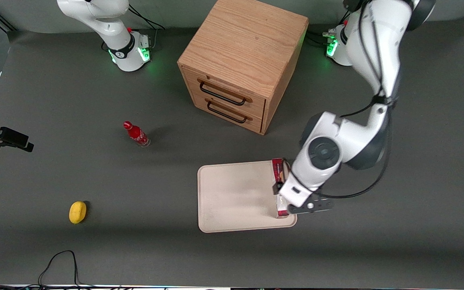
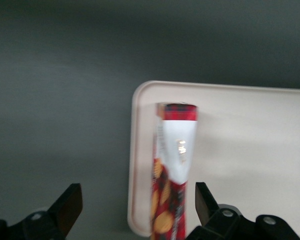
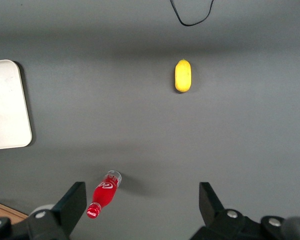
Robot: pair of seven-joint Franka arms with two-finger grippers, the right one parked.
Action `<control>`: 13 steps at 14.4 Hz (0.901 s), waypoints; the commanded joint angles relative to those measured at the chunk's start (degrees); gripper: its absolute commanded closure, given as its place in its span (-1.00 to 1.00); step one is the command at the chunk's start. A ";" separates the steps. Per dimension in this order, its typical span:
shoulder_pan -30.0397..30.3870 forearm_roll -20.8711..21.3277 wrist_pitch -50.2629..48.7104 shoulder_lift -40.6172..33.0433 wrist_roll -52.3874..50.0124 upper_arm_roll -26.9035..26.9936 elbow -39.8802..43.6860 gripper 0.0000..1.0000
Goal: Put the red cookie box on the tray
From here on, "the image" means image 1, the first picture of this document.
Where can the red cookie box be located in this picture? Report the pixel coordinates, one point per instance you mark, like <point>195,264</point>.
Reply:
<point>277,169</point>

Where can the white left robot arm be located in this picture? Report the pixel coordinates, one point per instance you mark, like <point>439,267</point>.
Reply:
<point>357,137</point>

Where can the cream plastic tray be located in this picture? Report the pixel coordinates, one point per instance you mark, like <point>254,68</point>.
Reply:
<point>236,197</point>

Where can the wooden drawer front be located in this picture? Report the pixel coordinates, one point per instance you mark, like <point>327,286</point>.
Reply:
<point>232,86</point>
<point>232,112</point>

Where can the wooden drawer cabinet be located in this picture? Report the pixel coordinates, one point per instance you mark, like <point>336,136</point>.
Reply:
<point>244,44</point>

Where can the red cola bottle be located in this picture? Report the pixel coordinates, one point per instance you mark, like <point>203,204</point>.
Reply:
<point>136,133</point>

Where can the yellow lemon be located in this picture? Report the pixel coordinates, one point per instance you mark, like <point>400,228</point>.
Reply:
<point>77,212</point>

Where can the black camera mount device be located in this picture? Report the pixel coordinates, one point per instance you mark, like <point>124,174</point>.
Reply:
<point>6,137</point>

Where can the black metal frame rail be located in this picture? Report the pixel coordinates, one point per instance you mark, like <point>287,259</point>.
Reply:
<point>0,20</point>

